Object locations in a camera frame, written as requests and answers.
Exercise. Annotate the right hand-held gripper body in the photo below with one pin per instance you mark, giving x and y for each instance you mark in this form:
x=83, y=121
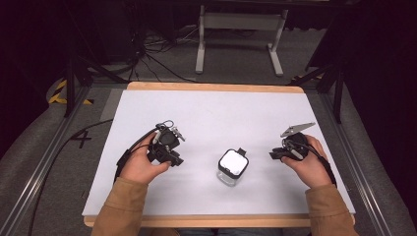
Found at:
x=295, y=142

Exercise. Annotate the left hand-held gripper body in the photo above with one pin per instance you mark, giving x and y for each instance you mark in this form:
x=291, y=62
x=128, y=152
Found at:
x=167, y=139

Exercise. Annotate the person's right hand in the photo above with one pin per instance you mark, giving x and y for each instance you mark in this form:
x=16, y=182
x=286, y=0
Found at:
x=311, y=167

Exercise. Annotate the person's left hand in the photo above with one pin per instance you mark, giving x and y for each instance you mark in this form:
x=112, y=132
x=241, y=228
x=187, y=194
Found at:
x=141, y=165

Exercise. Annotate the clear jar with black-rimmed lid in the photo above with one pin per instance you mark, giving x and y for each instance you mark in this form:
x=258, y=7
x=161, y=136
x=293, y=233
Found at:
x=233, y=164

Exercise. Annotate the white table mat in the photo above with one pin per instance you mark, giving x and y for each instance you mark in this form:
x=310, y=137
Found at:
x=213, y=118

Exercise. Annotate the black tripod stand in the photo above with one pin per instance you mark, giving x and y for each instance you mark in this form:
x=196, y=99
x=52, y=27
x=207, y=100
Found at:
x=331, y=75
x=73, y=69

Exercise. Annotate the yellow and black floor tape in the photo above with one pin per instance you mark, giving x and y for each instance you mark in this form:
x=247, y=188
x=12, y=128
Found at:
x=57, y=95

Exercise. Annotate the aluminium rail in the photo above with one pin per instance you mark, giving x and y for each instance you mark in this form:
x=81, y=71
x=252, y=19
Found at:
x=36, y=177
x=360, y=170

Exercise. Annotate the white metal stand frame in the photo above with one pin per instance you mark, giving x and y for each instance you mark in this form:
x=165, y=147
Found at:
x=241, y=21

